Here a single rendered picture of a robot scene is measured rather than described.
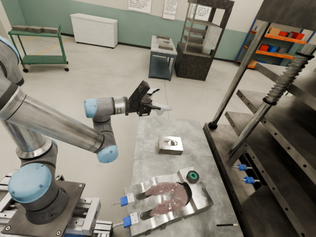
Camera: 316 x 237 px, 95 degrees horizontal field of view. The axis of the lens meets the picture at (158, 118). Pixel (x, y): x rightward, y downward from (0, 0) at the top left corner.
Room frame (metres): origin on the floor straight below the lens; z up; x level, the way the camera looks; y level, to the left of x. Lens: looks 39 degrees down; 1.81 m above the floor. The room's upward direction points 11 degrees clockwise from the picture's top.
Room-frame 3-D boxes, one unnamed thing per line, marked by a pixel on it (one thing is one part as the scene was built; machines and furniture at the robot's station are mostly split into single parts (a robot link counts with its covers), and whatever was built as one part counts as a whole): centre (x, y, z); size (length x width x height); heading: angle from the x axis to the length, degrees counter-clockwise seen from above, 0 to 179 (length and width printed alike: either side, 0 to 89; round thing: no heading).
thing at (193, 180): (0.56, -0.31, 0.93); 0.08 x 0.08 x 0.04
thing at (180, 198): (0.42, -0.15, 0.90); 0.26 x 0.18 x 0.08; 116
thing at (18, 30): (3.46, 3.05, 0.50); 0.98 x 0.55 x 1.01; 123
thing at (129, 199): (0.35, 0.11, 0.86); 0.13 x 0.05 x 0.05; 116
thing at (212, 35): (5.12, -0.73, 1.03); 1.54 x 0.94 x 2.06; 8
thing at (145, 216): (0.41, -0.14, 0.88); 0.34 x 0.15 x 0.07; 116
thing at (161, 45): (5.00, 0.31, 0.44); 1.90 x 0.70 x 0.89; 8
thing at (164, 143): (0.88, -0.15, 0.84); 0.20 x 0.15 x 0.07; 99
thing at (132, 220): (0.25, 0.06, 0.86); 0.13 x 0.05 x 0.05; 116
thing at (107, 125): (0.45, 0.23, 1.34); 0.11 x 0.08 x 0.11; 30
